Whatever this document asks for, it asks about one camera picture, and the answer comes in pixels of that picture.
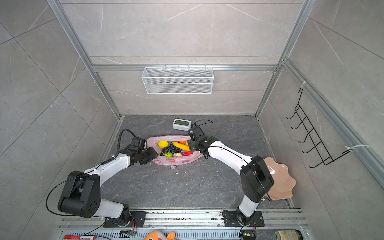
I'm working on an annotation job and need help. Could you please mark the pink plastic shopping bag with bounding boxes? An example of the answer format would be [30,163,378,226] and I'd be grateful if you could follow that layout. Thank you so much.
[147,135,203,169]

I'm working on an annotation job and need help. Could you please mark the pink wavy plate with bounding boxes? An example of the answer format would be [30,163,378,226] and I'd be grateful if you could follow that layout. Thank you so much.
[264,157,297,201]

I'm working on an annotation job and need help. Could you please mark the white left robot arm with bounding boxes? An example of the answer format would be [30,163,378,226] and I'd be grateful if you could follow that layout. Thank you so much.
[46,129,159,227]

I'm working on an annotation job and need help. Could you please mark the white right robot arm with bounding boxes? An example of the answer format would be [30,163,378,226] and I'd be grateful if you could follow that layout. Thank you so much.
[188,123,275,227]

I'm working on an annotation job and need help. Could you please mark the yellow fake banana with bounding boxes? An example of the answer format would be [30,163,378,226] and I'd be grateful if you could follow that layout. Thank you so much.
[172,142,190,152]

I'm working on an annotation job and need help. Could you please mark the yellow fake lemon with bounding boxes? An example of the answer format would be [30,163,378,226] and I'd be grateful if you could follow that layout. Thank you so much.
[158,141,169,149]

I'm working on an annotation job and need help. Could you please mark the black fake grapes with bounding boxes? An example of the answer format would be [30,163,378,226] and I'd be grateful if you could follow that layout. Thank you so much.
[161,143,182,156]

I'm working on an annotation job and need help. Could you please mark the green fake apple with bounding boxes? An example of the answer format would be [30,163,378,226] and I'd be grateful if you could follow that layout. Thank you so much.
[163,152,173,158]

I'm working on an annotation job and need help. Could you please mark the white digital clock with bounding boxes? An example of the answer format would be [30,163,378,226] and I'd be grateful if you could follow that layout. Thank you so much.
[172,118,192,132]

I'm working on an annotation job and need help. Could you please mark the orange plush toy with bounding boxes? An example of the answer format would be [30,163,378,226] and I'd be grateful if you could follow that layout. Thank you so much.
[144,231,176,240]

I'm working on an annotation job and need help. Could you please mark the red marker pen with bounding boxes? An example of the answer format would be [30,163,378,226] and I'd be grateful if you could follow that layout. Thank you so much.
[63,235,97,240]

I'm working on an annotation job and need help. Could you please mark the white wire mesh basket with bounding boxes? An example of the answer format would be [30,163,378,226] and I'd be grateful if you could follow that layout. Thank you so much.
[142,67,214,95]

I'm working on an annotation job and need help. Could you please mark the black wire hook rack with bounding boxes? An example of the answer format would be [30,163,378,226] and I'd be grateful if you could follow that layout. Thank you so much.
[286,89,352,169]

